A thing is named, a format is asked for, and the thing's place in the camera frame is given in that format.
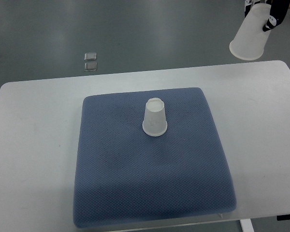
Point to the white paper cup on cushion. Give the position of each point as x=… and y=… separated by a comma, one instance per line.
x=154, y=123

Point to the upper metal floor plate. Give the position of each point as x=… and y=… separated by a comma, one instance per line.
x=90, y=56

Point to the blue mesh cushion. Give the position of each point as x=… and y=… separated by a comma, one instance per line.
x=124, y=175

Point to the white paper cup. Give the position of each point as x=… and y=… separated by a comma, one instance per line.
x=154, y=123
x=250, y=39

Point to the black table control panel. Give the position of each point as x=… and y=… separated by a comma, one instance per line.
x=283, y=217

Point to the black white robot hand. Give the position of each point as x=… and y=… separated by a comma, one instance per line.
x=277, y=13

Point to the white table leg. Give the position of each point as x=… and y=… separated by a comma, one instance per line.
x=246, y=225

